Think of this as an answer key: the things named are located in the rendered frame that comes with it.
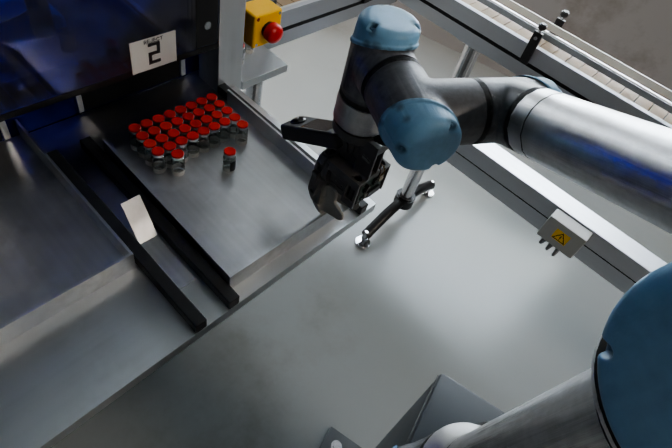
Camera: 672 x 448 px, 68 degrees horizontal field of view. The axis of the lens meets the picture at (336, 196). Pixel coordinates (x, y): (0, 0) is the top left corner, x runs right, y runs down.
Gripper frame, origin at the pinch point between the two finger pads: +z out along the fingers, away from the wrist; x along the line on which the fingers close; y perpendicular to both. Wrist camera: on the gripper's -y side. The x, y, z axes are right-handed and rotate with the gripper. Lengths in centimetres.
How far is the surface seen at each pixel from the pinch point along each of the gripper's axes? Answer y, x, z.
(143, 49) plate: -36.1, -8.9, -11.6
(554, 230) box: 29, 80, 41
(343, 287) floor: -12, 46, 92
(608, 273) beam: 49, 85, 46
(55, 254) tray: -18.7, -35.3, 3.5
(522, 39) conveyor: -7, 83, -2
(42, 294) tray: -13.8, -39.5, 3.4
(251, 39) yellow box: -36.2, 14.4, -6.2
